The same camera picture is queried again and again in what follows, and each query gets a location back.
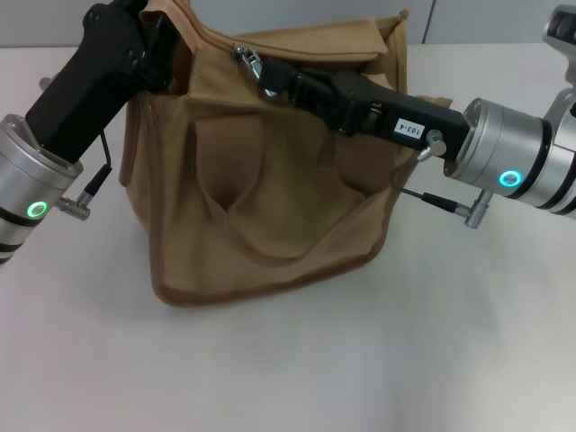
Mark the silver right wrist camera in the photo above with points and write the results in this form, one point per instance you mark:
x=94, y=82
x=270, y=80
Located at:
x=562, y=31

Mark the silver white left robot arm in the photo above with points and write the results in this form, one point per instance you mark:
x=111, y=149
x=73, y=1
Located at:
x=27, y=184

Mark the khaki canvas food bag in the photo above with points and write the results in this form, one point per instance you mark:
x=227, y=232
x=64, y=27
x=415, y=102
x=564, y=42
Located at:
x=279, y=225

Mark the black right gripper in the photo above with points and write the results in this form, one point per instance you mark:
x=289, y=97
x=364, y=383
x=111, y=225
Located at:
x=418, y=123

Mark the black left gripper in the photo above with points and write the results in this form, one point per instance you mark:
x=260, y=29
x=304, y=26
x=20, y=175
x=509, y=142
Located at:
x=85, y=90

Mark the silver metal zipper pull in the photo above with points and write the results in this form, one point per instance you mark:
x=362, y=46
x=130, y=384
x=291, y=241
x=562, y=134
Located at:
x=254, y=63

